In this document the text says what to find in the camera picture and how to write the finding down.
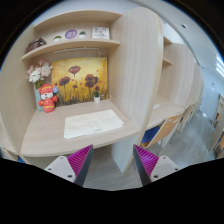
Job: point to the pink white flower bouquet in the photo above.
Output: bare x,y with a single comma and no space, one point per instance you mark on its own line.
37,73

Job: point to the small shelf plant right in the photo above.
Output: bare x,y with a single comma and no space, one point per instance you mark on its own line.
82,34

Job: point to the small shelf plant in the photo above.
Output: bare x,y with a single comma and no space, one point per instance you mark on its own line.
57,38
82,34

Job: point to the small shelf plant left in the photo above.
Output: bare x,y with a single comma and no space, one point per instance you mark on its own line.
57,38

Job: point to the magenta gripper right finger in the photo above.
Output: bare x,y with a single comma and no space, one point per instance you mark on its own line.
152,167

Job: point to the white framed notice card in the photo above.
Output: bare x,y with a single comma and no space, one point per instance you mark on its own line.
100,33

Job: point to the purple round number sign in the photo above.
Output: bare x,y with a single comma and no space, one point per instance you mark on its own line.
70,34

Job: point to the poppy flower painting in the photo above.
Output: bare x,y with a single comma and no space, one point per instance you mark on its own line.
79,80

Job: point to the wooden study carrel desk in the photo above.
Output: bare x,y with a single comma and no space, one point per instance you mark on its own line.
135,54

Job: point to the small white potted plant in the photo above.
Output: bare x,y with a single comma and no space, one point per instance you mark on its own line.
96,96

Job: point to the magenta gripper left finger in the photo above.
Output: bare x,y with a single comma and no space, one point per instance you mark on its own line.
74,167

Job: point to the wooden chair blue seat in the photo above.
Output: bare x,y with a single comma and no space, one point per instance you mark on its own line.
155,134

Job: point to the under-shelf light bar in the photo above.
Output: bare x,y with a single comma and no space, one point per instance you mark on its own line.
76,49

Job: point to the red plush doll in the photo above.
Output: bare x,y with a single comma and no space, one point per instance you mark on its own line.
48,97

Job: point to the cream white towel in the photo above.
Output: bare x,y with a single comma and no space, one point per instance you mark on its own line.
91,123

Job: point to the neighbouring wooden carrel desk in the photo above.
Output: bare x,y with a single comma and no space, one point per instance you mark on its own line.
181,83

